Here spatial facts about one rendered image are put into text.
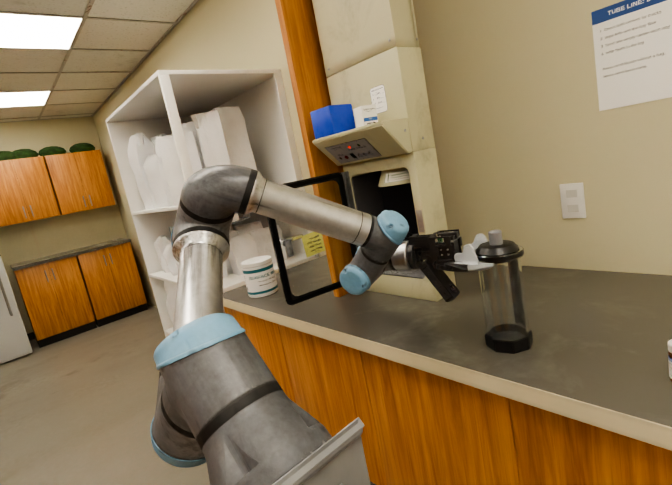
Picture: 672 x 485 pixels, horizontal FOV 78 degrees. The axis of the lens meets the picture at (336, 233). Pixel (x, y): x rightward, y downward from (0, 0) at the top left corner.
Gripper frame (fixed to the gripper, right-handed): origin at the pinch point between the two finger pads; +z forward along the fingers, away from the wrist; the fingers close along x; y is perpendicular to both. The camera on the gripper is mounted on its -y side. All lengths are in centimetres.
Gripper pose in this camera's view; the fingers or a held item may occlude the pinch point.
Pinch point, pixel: (496, 260)
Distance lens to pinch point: 99.9
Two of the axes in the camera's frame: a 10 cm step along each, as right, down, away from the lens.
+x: 5.5, -2.4, 8.0
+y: -2.0, -9.7, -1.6
